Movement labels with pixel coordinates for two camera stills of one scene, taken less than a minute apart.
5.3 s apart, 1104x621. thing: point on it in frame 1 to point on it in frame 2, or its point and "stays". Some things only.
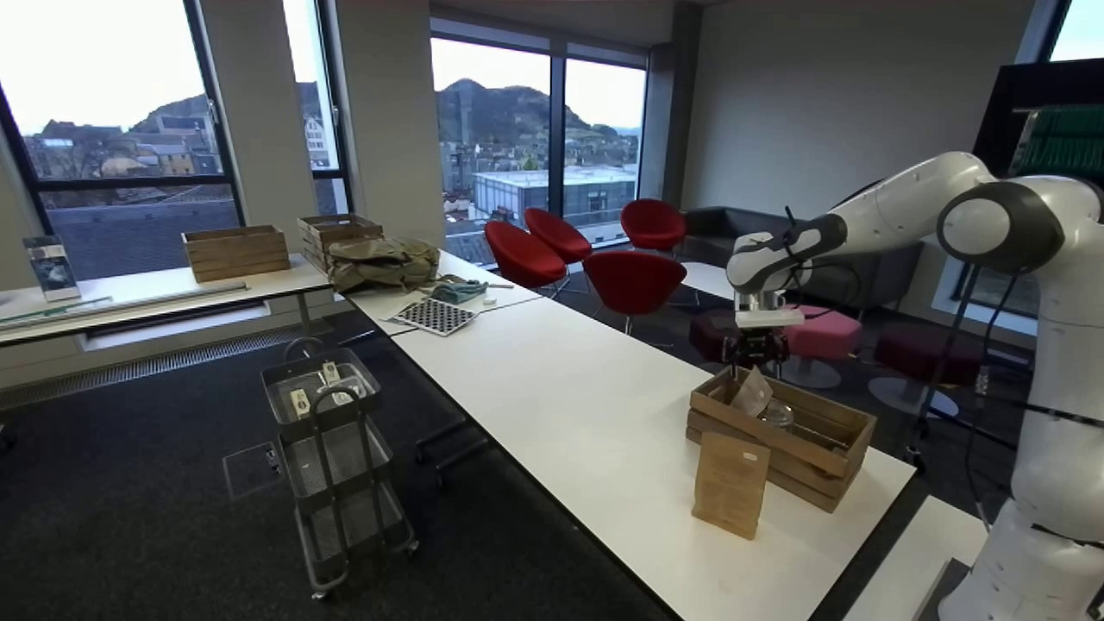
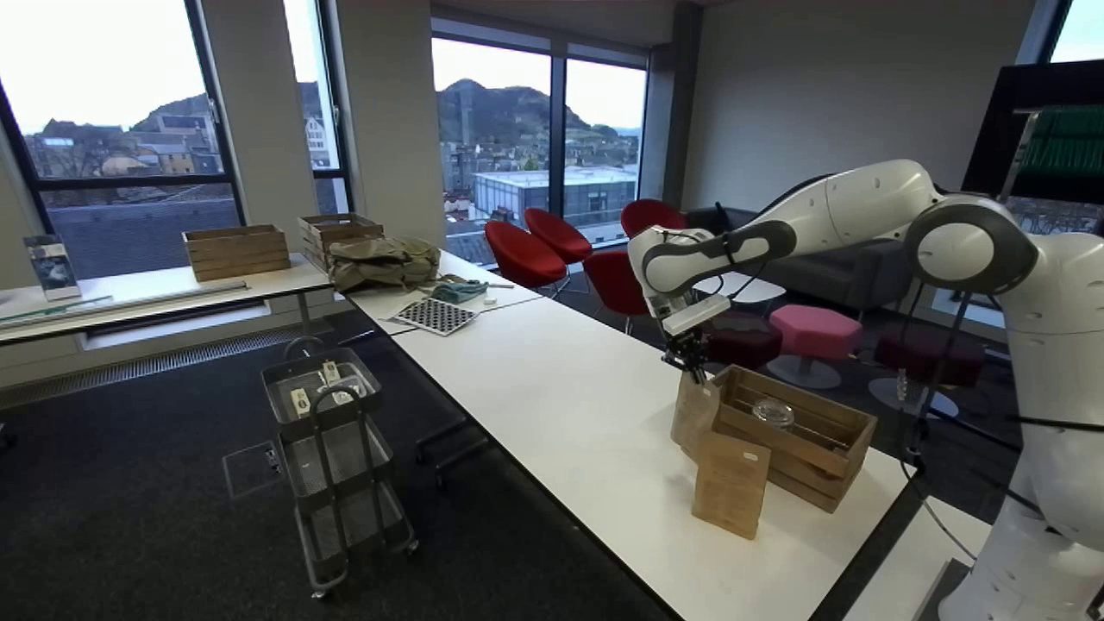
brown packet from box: x=752 y=396 to x=694 y=420
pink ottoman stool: x=822 y=334 stays
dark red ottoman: x=930 y=352 stays
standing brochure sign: x=51 y=265 stays
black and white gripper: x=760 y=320 to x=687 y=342
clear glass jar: x=781 y=413 stays
